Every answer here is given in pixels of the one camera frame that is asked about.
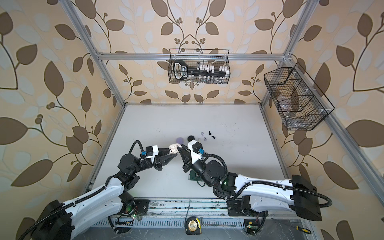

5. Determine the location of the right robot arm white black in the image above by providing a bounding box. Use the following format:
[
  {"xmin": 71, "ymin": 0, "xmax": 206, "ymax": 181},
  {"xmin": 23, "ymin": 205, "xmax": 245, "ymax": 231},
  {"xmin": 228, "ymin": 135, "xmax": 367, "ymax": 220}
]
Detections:
[{"xmin": 177, "ymin": 145, "xmax": 333, "ymax": 222}]

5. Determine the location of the yellow black tape measure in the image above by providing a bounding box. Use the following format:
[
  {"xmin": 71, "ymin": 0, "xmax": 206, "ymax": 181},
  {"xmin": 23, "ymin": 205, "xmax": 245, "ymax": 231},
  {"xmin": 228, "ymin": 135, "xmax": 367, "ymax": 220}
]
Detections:
[{"xmin": 185, "ymin": 217, "xmax": 202, "ymax": 235}]

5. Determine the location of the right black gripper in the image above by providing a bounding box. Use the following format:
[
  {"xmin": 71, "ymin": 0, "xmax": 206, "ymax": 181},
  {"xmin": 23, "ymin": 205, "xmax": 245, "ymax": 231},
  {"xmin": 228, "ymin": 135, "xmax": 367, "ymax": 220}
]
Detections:
[{"xmin": 180, "ymin": 144, "xmax": 214, "ymax": 189}]

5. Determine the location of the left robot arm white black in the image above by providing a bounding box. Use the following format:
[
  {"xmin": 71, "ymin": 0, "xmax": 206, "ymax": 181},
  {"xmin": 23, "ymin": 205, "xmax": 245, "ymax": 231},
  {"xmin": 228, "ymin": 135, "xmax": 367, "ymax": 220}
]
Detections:
[{"xmin": 18, "ymin": 140, "xmax": 179, "ymax": 240}]

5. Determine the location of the wire basket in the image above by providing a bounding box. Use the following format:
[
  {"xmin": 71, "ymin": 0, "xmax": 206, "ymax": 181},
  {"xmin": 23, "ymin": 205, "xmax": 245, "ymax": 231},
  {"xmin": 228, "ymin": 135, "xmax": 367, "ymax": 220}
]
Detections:
[
  {"xmin": 264, "ymin": 63, "xmax": 335, "ymax": 131},
  {"xmin": 168, "ymin": 48, "xmax": 231, "ymax": 85}
]

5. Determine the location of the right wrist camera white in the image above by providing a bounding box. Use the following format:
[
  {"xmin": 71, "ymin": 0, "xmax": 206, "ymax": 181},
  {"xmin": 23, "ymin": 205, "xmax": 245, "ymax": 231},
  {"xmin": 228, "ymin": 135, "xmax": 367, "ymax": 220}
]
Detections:
[{"xmin": 188, "ymin": 140, "xmax": 204, "ymax": 165}]

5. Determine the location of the green black pipe wrench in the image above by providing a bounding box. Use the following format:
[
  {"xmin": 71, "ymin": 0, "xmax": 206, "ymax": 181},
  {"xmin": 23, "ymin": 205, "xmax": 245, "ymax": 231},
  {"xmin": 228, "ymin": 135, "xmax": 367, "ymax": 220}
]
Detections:
[{"xmin": 189, "ymin": 170, "xmax": 201, "ymax": 182}]

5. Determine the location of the back wire basket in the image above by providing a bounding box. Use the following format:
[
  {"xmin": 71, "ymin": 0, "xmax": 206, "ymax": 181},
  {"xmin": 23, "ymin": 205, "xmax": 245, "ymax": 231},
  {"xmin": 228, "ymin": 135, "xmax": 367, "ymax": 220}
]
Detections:
[{"xmin": 168, "ymin": 48, "xmax": 231, "ymax": 85}]

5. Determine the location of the black round charging case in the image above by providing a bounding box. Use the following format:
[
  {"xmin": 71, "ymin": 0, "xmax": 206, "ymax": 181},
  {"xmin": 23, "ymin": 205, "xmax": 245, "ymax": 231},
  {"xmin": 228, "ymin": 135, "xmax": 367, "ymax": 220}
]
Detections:
[{"xmin": 187, "ymin": 136, "xmax": 195, "ymax": 142}]

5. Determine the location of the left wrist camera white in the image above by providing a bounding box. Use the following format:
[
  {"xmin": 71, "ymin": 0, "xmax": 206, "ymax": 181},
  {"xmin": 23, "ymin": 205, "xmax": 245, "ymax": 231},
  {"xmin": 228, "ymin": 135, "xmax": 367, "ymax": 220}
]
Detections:
[{"xmin": 141, "ymin": 145, "xmax": 159, "ymax": 164}]

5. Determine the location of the white earbud charging case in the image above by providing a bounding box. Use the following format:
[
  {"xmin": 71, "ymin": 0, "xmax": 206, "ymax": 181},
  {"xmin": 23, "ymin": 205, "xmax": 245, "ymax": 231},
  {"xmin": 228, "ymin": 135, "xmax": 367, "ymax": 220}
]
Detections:
[{"xmin": 169, "ymin": 144, "xmax": 181, "ymax": 154}]

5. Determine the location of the purple round charging case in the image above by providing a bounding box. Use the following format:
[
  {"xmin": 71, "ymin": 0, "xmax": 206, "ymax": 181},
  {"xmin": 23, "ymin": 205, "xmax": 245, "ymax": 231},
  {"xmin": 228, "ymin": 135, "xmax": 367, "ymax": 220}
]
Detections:
[{"xmin": 176, "ymin": 137, "xmax": 184, "ymax": 145}]

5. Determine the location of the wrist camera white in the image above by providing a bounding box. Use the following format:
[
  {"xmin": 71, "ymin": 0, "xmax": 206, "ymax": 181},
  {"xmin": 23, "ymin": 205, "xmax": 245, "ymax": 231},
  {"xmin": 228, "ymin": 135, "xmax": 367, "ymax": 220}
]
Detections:
[
  {"xmin": 188, "ymin": 140, "xmax": 204, "ymax": 165},
  {"xmin": 141, "ymin": 145, "xmax": 159, "ymax": 164}
]

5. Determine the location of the yellow black screwdriver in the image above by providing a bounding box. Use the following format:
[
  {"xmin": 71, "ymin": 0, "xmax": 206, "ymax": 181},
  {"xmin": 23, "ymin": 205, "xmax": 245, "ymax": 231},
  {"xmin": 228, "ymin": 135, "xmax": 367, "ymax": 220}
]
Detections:
[{"xmin": 296, "ymin": 226, "xmax": 312, "ymax": 235}]

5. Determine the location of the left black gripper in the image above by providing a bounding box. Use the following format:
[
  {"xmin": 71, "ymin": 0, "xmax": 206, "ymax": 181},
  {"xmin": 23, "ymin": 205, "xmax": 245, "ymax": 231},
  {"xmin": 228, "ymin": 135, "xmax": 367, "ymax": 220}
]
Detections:
[{"xmin": 131, "ymin": 148, "xmax": 176, "ymax": 176}]

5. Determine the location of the black socket set holder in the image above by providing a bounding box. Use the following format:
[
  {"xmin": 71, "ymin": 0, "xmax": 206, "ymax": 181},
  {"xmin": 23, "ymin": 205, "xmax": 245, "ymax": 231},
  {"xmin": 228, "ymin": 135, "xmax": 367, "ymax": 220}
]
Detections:
[{"xmin": 169, "ymin": 60, "xmax": 231, "ymax": 82}]

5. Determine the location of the right wire basket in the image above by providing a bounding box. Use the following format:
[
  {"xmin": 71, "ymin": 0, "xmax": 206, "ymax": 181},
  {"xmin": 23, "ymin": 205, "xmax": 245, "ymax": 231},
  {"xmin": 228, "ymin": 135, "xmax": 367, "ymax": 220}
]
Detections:
[{"xmin": 264, "ymin": 63, "xmax": 335, "ymax": 131}]

